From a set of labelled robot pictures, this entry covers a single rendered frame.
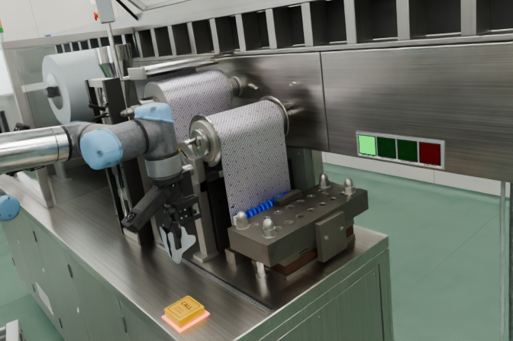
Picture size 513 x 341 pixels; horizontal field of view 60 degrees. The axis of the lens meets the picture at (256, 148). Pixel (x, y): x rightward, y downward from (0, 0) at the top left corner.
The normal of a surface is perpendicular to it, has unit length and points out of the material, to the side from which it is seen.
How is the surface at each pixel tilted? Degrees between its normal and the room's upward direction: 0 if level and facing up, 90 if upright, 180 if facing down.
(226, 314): 0
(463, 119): 90
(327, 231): 90
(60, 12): 90
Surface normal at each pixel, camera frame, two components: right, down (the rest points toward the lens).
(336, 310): 0.65, 0.13
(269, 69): -0.75, 0.28
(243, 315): -0.13, -0.95
